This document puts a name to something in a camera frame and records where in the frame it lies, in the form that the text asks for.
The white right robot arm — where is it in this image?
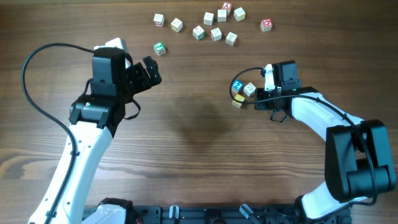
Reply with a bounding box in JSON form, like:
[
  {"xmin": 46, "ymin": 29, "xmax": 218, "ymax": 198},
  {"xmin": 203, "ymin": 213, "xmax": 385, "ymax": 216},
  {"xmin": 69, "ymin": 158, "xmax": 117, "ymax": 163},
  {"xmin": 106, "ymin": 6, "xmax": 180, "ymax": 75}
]
[{"xmin": 254, "ymin": 61, "xmax": 396, "ymax": 223}]

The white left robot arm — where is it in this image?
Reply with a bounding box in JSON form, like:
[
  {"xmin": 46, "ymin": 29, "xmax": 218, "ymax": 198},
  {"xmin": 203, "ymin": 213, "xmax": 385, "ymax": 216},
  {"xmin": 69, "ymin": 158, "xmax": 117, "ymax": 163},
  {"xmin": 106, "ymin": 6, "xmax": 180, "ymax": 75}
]
[{"xmin": 29, "ymin": 47, "xmax": 162, "ymax": 223}]

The black left camera cable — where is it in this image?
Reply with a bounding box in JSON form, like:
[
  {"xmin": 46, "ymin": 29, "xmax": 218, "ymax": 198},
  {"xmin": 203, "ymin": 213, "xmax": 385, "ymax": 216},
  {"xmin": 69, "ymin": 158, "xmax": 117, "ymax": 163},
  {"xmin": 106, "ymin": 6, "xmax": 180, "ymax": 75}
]
[{"xmin": 21, "ymin": 42, "xmax": 96, "ymax": 224}]

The red A block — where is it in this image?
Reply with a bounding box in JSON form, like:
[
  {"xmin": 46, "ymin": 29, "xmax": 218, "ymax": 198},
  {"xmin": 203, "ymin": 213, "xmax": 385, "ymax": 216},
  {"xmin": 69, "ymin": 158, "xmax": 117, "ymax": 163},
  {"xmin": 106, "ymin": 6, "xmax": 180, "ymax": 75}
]
[{"xmin": 221, "ymin": 1, "xmax": 232, "ymax": 15}]

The black camera cable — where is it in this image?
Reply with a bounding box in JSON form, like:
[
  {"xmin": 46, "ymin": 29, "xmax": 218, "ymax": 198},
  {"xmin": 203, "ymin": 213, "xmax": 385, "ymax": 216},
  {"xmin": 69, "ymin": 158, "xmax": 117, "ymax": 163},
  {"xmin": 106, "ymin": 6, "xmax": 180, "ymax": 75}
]
[
  {"xmin": 229, "ymin": 67, "xmax": 379, "ymax": 208},
  {"xmin": 21, "ymin": 42, "xmax": 96, "ymax": 224}
]

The white block green side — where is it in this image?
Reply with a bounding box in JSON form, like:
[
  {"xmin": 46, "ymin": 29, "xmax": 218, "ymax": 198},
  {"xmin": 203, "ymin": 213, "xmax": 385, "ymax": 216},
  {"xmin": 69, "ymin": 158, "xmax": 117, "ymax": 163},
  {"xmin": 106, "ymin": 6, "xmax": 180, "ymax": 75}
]
[{"xmin": 217, "ymin": 9, "xmax": 227, "ymax": 22}]

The blue number 2 block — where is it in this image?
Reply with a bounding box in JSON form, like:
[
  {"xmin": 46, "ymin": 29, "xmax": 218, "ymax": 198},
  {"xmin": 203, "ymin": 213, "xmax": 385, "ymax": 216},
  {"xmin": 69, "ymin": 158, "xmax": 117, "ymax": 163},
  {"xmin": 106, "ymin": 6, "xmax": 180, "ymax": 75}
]
[{"xmin": 231, "ymin": 80, "xmax": 244, "ymax": 94}]

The green edged Z block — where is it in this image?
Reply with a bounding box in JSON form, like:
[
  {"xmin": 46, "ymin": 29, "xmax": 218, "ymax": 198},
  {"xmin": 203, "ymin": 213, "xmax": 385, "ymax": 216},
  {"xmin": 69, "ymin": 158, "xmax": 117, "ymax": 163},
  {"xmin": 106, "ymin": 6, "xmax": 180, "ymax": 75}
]
[{"xmin": 193, "ymin": 26, "xmax": 205, "ymax": 40}]

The red letter block far left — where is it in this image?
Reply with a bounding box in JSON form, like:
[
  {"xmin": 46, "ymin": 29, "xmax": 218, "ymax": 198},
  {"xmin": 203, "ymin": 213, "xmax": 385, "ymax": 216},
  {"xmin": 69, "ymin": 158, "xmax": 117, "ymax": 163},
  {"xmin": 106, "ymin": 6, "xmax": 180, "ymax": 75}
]
[{"xmin": 153, "ymin": 14, "xmax": 165, "ymax": 27}]

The yellow K block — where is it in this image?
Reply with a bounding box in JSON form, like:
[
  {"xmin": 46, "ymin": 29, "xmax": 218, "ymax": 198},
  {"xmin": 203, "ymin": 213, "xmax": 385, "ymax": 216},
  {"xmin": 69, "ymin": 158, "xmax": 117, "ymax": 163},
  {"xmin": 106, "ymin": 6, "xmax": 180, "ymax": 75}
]
[{"xmin": 232, "ymin": 94, "xmax": 245, "ymax": 108}]

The black right camera cable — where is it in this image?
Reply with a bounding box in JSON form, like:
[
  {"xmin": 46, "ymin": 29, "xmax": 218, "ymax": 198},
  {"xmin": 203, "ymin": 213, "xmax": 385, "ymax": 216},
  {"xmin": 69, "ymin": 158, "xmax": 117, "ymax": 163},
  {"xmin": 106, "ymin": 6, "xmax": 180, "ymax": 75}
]
[{"xmin": 229, "ymin": 67, "xmax": 379, "ymax": 208}]

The green J soccer ball block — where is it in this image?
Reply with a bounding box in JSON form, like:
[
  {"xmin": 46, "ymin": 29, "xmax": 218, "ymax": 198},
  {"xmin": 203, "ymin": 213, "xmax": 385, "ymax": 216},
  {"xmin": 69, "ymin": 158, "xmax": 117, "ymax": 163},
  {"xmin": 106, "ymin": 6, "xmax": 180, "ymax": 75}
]
[{"xmin": 153, "ymin": 42, "xmax": 166, "ymax": 55}]

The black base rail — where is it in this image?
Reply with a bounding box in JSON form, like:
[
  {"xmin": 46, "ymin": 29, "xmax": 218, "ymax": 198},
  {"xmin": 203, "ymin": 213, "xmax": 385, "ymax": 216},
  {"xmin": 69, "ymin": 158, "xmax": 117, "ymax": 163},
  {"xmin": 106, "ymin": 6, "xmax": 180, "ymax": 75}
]
[{"xmin": 82, "ymin": 203, "xmax": 352, "ymax": 224}]

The yellow S block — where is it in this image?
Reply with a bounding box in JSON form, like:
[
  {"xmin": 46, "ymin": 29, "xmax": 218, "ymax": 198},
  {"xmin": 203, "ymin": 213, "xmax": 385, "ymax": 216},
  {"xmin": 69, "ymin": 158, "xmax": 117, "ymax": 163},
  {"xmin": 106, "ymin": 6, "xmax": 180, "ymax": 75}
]
[{"xmin": 234, "ymin": 7, "xmax": 246, "ymax": 22}]

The white block red side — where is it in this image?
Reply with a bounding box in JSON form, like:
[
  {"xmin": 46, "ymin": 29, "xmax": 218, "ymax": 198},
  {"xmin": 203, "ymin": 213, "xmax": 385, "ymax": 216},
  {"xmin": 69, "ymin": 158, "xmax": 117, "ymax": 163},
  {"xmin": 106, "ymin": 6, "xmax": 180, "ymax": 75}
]
[{"xmin": 203, "ymin": 12, "xmax": 214, "ymax": 26}]

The blue edged Y block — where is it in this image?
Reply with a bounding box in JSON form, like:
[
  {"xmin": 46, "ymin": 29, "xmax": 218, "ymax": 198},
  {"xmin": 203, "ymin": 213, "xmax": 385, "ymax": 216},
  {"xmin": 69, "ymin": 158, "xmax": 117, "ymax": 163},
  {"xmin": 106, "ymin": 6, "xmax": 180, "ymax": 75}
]
[{"xmin": 225, "ymin": 32, "xmax": 237, "ymax": 46}]

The red edged I block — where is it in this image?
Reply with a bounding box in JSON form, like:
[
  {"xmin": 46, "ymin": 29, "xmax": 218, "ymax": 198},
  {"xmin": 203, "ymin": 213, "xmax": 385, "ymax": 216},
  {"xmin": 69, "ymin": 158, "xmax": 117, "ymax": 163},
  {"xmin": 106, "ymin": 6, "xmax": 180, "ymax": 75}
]
[{"xmin": 210, "ymin": 27, "xmax": 222, "ymax": 41}]

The red O block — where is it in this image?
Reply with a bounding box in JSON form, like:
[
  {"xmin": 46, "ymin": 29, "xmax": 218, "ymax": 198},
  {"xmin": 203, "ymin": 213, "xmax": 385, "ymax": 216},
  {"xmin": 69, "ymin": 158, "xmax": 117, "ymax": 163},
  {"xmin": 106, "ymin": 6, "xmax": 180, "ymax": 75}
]
[{"xmin": 261, "ymin": 19, "xmax": 273, "ymax": 32}]

